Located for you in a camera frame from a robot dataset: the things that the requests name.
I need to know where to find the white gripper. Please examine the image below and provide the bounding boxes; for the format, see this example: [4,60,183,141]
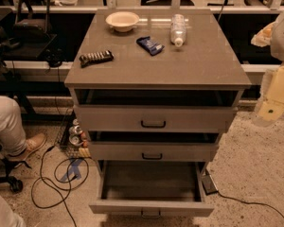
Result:
[252,62,284,127]

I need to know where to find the grey bottom drawer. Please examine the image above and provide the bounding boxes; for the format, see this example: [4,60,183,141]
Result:
[90,161,214,218]

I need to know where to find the grey drawer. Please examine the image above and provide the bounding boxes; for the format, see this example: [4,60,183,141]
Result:
[90,161,214,218]
[89,131,219,162]
[74,105,237,132]

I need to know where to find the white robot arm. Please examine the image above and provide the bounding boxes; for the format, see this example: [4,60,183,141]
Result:
[251,10,284,127]

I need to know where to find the grey drawer cabinet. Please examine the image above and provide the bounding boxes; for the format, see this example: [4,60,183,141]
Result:
[63,7,253,187]

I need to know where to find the grey middle drawer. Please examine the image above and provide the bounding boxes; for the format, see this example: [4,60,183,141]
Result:
[89,131,219,162]

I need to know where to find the grey top drawer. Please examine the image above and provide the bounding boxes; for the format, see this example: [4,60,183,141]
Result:
[74,105,237,132]

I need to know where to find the black floor pedal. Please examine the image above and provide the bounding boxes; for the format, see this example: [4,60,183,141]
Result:
[202,175,218,195]

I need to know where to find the clear plastic water bottle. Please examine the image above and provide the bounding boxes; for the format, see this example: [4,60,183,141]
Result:
[170,14,186,47]

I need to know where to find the blue snack packet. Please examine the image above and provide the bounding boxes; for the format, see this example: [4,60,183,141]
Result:
[136,36,164,56]

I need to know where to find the white bowl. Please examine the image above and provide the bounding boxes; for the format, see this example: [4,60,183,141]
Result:
[105,11,139,32]

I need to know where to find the dark striped snack bar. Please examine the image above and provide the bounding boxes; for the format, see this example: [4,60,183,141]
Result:
[79,50,114,68]

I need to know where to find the tan shoe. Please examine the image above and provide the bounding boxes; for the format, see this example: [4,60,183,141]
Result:
[8,133,46,162]

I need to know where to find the black bag on shelf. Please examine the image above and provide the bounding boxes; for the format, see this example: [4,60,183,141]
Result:
[13,0,51,43]

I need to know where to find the person leg beige trousers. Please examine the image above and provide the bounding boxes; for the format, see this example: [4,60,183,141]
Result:
[0,96,27,156]

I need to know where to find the black office chair base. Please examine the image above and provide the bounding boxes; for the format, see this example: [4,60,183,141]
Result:
[0,145,30,193]

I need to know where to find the black cable right floor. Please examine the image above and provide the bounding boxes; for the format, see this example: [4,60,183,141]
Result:
[217,191,284,227]

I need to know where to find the wire basket with cans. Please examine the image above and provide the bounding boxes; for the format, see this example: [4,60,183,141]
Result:
[55,112,91,158]

